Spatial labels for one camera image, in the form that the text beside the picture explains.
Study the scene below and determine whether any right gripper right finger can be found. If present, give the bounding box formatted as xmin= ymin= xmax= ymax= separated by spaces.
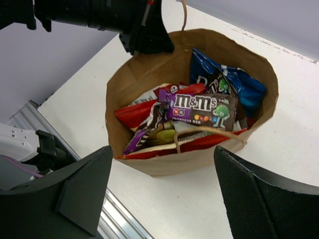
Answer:
xmin=214 ymin=146 xmax=319 ymax=239

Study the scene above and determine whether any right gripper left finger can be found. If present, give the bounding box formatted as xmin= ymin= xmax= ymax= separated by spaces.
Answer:
xmin=0 ymin=146 xmax=113 ymax=239

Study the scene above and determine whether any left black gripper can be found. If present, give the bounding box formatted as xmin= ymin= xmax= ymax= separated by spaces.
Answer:
xmin=0 ymin=0 xmax=174 ymax=54

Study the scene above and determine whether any brown paper bag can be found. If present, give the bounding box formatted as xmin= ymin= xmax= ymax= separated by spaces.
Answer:
xmin=104 ymin=0 xmax=279 ymax=178

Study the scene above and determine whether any brown m&m's packet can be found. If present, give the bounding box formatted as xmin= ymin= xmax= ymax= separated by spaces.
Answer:
xmin=158 ymin=90 xmax=238 ymax=131
xmin=206 ymin=69 xmax=248 ymax=131

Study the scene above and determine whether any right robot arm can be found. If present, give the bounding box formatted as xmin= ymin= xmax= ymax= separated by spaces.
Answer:
xmin=0 ymin=124 xmax=319 ymax=239

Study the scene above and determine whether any blue snack bag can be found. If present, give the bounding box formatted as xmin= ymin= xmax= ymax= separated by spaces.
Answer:
xmin=189 ymin=48 xmax=267 ymax=118

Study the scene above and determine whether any purple candy packet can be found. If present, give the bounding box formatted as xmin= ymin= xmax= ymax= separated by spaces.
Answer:
xmin=123 ymin=102 xmax=174 ymax=155

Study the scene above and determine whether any red snack packet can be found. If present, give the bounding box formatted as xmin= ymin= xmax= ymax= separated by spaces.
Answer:
xmin=114 ymin=82 xmax=205 ymax=131

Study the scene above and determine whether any cream snack packet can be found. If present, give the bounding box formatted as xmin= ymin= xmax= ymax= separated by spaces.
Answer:
xmin=135 ymin=121 xmax=206 ymax=153

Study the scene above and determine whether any aluminium mounting rail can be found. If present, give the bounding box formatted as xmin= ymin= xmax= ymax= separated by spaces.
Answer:
xmin=0 ymin=101 xmax=151 ymax=239

